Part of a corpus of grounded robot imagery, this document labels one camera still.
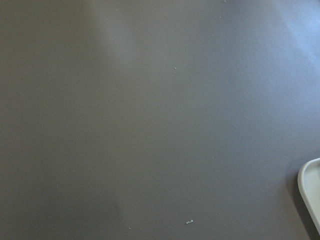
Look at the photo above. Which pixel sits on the white plastic tray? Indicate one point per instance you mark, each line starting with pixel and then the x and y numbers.
pixel 308 181

